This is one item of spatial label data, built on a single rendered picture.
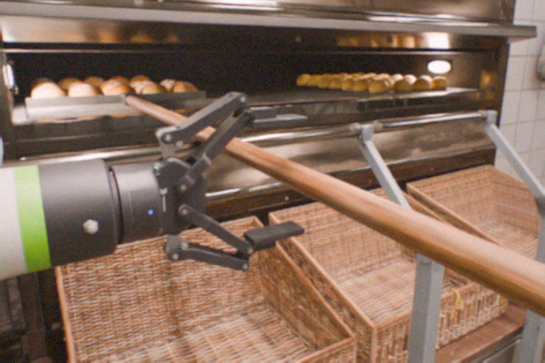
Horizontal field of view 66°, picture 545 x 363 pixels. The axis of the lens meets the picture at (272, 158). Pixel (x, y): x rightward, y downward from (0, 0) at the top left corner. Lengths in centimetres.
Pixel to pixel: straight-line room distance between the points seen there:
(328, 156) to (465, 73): 96
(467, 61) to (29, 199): 198
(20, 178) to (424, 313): 79
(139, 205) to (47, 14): 60
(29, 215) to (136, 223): 9
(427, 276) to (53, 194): 73
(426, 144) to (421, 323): 93
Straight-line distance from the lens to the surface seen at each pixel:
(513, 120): 225
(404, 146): 166
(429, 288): 93
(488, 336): 137
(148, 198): 40
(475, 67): 213
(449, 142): 186
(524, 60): 224
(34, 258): 40
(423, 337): 99
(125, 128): 111
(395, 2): 156
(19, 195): 39
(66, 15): 94
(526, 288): 31
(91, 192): 38
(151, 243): 118
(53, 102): 141
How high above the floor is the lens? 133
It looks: 14 degrees down
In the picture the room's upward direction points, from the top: straight up
